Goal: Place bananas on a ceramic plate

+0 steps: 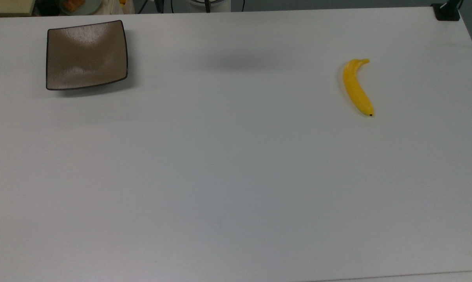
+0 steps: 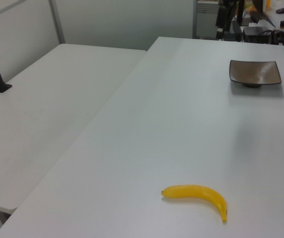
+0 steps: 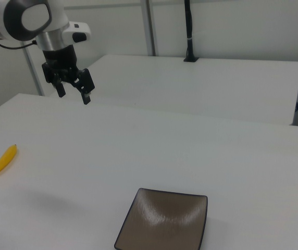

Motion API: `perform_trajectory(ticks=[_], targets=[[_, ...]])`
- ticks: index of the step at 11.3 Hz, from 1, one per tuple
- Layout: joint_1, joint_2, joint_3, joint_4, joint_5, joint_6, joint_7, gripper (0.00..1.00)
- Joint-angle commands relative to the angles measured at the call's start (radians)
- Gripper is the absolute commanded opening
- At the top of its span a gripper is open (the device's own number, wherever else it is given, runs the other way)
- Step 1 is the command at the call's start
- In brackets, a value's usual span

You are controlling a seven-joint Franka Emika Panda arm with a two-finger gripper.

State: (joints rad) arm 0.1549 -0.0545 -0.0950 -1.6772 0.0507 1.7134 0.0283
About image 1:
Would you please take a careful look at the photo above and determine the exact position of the yellow plastic banana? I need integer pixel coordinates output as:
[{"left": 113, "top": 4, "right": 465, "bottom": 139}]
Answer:
[{"left": 342, "top": 58, "right": 375, "bottom": 118}]

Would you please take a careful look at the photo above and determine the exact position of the brown square ceramic plate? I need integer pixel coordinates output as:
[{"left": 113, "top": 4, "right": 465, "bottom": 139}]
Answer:
[{"left": 46, "top": 20, "right": 129, "bottom": 91}]

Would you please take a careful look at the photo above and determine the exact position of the green plate with orange food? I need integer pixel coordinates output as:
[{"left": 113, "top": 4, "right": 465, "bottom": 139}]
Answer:
[{"left": 59, "top": 0, "right": 103, "bottom": 16}]

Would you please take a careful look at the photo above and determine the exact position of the pale yellow box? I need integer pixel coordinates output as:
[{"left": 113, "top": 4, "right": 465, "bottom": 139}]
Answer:
[{"left": 0, "top": 0, "right": 36, "bottom": 16}]

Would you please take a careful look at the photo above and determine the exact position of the black camera stand clamp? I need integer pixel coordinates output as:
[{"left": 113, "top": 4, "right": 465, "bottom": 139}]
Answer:
[{"left": 431, "top": 0, "right": 462, "bottom": 22}]

